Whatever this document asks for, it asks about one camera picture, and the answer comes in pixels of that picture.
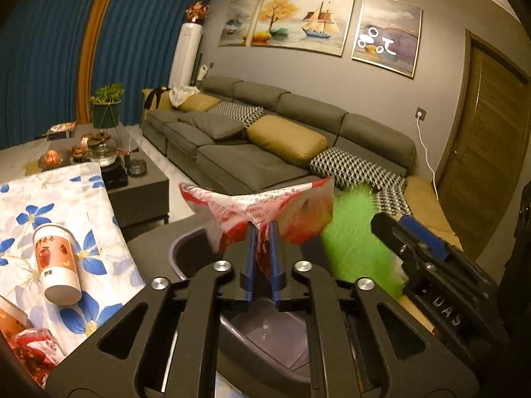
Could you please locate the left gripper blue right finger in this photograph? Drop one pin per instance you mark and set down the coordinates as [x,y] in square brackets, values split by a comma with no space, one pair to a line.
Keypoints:
[277,264]

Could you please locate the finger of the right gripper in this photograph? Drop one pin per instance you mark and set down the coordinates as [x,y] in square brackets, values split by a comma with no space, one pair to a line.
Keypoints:
[439,248]

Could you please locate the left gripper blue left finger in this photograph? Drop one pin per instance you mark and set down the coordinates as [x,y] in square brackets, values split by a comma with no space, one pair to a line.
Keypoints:
[247,272]

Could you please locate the red white plastic bag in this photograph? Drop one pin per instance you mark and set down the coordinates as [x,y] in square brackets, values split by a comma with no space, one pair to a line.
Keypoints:
[301,212]

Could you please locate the green foam fruit net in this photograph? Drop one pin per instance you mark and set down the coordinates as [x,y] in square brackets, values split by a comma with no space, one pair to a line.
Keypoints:
[353,250]

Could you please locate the white apple paper cup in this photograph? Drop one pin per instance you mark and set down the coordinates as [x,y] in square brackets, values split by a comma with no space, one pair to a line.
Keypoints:
[54,249]

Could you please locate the red wrapper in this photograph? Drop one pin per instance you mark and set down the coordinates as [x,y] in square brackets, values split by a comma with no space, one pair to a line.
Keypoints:
[38,350]

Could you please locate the grey trash bin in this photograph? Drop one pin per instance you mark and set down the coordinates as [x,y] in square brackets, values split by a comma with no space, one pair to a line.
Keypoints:
[271,345]

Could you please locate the patterned cushion near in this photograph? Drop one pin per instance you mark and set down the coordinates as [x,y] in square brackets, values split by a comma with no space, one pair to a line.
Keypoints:
[348,170]

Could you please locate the patterned cushion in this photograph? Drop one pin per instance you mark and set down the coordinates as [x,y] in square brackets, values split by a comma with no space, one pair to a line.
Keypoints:
[243,113]
[348,170]

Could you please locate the wooden door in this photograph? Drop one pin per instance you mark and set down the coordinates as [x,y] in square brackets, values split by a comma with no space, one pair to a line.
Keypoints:
[485,151]

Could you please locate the mustard cushion near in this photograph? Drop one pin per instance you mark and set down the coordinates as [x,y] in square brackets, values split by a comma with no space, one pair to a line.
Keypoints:
[288,140]

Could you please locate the mustard cushion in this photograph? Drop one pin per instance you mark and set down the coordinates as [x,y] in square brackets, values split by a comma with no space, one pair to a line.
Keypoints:
[199,103]
[288,140]

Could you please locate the grey sectional sofa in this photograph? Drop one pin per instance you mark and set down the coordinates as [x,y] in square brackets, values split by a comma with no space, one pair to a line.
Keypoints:
[241,137]

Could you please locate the grey cushion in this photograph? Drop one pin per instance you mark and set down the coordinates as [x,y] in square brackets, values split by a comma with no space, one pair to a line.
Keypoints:
[215,126]

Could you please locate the patterned cushion far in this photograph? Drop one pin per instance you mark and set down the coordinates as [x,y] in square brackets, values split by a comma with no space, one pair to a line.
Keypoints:
[243,113]

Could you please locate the dark coffee table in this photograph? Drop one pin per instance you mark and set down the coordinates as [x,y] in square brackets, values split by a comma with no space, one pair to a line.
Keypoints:
[137,188]

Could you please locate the mustard cushion far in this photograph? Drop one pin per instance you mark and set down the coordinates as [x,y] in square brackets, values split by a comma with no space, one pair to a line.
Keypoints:
[199,103]

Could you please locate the white cloth on sofa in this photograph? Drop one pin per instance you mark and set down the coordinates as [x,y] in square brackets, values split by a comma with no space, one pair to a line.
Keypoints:
[179,94]

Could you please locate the glass teapot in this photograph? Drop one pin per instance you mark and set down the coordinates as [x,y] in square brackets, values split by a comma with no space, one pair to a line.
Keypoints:
[102,149]

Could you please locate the floral blue tablecloth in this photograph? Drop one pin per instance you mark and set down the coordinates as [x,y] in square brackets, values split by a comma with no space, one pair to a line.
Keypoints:
[73,197]

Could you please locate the white standing air conditioner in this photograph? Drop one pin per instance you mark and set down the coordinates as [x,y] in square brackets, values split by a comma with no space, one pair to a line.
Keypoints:
[184,57]

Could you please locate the potted green plant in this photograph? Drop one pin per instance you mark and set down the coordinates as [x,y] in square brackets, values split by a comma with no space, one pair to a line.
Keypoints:
[105,106]

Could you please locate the small left painting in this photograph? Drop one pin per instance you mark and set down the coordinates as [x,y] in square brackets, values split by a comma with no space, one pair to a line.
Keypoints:
[239,18]

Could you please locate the sailboat tree painting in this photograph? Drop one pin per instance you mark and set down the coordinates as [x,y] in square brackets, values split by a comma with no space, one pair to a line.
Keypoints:
[319,26]

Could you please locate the purple right painting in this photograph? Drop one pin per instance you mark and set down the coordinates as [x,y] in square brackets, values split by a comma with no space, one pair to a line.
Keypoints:
[388,35]

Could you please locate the box on coffee table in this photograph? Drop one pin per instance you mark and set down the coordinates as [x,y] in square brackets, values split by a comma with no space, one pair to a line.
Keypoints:
[61,131]

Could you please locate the orange fruit bowl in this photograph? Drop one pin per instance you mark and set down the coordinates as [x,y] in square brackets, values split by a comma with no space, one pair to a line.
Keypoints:
[50,160]

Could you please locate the red flower decoration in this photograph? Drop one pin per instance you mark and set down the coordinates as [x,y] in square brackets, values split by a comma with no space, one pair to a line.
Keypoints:
[196,12]

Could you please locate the blue window curtain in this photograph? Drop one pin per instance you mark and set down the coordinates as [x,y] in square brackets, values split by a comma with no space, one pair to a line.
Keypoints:
[40,51]

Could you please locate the orange curtain strip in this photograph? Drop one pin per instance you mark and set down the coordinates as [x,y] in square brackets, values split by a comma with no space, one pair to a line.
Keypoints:
[94,25]

